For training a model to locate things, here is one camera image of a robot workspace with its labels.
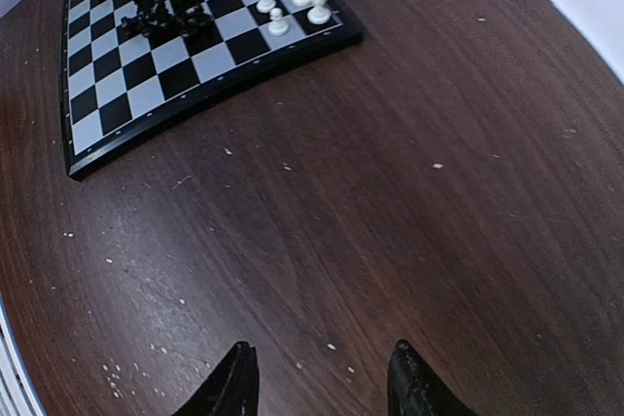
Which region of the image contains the pile of black chess pieces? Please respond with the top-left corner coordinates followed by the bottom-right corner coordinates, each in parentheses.
top-left (89, 0), bottom-right (214, 40)

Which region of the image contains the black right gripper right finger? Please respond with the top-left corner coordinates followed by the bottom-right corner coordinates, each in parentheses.
top-left (386, 339), bottom-right (477, 416)

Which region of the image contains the white edge pawn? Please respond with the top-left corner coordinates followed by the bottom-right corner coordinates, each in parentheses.
top-left (267, 7), bottom-right (289, 36)

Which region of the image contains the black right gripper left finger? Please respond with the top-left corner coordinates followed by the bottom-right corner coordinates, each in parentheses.
top-left (175, 341), bottom-right (258, 416)

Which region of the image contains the black and white chessboard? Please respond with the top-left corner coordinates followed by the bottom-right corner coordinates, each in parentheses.
top-left (59, 0), bottom-right (363, 178)

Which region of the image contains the white corner rook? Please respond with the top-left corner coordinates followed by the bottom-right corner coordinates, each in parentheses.
top-left (307, 0), bottom-right (332, 25)

